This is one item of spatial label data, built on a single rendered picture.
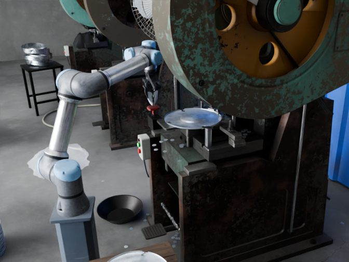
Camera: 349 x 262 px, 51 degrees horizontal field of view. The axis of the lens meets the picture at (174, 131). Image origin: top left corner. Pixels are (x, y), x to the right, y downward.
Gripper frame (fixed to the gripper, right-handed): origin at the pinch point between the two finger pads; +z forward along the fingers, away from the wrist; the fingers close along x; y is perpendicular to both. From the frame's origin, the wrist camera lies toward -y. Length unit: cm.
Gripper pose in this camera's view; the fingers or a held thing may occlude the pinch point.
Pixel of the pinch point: (153, 103)
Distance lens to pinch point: 213.3
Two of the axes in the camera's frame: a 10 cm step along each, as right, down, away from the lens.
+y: -3.6, -3.5, 8.6
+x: -9.3, 1.7, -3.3
